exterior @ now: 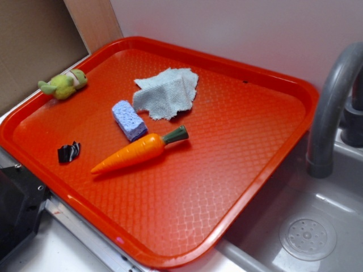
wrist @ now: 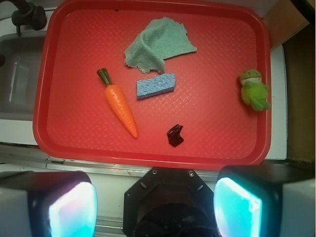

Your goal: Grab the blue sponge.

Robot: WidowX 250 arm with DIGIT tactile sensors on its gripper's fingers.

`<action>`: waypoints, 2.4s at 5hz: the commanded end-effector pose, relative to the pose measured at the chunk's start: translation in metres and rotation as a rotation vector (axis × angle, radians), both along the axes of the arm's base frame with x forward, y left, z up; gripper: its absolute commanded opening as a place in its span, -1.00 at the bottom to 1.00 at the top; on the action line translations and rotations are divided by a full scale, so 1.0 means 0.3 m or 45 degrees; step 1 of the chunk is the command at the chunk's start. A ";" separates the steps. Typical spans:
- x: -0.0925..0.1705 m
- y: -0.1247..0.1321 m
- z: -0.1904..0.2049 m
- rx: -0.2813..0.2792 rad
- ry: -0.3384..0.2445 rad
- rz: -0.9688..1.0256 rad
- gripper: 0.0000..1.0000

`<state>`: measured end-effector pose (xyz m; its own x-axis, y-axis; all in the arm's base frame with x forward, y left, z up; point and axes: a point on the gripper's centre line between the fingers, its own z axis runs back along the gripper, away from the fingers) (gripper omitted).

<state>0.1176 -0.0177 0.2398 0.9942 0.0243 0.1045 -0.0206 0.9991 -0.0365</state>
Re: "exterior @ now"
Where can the black tape piece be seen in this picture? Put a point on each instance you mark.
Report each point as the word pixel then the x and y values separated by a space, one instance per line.
pixel 67 153

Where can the brown cardboard panel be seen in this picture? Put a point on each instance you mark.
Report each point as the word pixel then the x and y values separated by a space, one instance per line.
pixel 42 38

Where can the green plush toy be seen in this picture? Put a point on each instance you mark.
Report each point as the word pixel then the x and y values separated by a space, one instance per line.
pixel 63 86

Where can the orange plastic tray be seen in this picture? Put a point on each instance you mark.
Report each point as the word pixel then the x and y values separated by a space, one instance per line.
pixel 170 210

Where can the blue sponge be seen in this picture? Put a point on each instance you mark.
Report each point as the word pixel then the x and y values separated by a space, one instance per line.
pixel 128 120

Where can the orange toy carrot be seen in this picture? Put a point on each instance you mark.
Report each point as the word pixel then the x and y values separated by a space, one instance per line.
pixel 139 151

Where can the grey toy sink basin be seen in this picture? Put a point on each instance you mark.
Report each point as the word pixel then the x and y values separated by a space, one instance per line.
pixel 253 242

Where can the sink drain strainer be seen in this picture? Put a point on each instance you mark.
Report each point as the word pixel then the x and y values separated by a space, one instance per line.
pixel 307 238

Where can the grey cloth rag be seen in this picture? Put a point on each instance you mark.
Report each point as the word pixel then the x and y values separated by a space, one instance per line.
pixel 165 95

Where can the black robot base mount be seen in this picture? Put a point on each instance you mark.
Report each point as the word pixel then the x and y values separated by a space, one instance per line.
pixel 23 197

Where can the dark grey faucet handle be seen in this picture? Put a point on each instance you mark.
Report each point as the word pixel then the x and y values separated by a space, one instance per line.
pixel 352 130

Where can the grey faucet spout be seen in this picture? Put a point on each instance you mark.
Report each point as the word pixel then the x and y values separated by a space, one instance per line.
pixel 329 112

